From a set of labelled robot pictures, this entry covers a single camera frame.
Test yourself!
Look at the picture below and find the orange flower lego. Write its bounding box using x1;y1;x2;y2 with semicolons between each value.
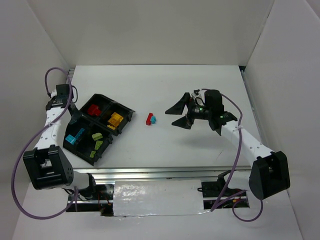
107;112;124;129

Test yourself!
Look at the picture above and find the black four-compartment tray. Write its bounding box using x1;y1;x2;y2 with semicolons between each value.
63;93;135;166

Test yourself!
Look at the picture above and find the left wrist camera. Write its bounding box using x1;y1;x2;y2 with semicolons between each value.
50;89;58;99

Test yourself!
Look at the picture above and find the aluminium rail frame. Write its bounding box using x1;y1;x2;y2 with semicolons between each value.
65;65;258;179

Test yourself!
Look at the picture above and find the red curved lego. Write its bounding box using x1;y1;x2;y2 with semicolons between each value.
90;108;102;117

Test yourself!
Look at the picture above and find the teal rounded lego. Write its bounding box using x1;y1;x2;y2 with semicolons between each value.
65;134;77;145

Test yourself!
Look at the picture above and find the red arch lego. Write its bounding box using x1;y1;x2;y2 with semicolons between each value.
145;112;153;126

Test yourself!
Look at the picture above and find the small green lego piece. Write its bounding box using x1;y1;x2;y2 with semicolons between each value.
89;151;96;158

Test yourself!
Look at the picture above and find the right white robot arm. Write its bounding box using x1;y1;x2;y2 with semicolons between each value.
165;89;291;200

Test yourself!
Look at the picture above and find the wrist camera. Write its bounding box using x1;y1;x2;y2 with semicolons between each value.
50;89;58;99
191;89;202;99

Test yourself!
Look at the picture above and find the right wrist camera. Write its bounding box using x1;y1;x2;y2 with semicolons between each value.
191;89;202;99

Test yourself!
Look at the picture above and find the light green slope lego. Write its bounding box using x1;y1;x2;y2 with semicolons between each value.
92;132;103;141

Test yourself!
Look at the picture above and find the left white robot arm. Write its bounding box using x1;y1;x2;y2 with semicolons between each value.
23;84;96;200

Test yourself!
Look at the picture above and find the red lego with flower print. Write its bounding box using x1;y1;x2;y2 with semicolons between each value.
87;104;99;115

